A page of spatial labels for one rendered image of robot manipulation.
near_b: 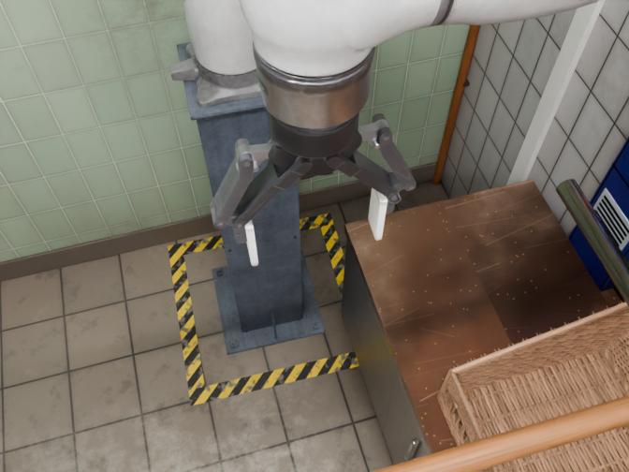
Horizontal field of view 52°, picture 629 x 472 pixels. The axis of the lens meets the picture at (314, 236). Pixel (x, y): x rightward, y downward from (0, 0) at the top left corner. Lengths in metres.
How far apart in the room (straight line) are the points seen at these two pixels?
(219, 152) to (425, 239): 0.56
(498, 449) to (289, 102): 0.45
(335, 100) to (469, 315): 1.10
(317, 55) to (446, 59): 1.61
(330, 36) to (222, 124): 0.90
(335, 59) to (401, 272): 1.14
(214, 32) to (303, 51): 0.77
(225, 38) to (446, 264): 0.75
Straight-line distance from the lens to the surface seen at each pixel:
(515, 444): 0.76
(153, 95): 1.82
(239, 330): 2.11
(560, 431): 0.78
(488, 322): 1.53
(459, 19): 0.47
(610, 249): 0.96
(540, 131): 1.74
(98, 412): 2.11
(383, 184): 0.63
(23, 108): 1.83
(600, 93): 1.55
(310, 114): 0.49
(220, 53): 1.24
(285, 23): 0.43
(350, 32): 0.43
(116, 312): 2.23
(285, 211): 1.59
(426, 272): 1.56
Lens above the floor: 1.91
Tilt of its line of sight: 56 degrees down
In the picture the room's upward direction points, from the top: straight up
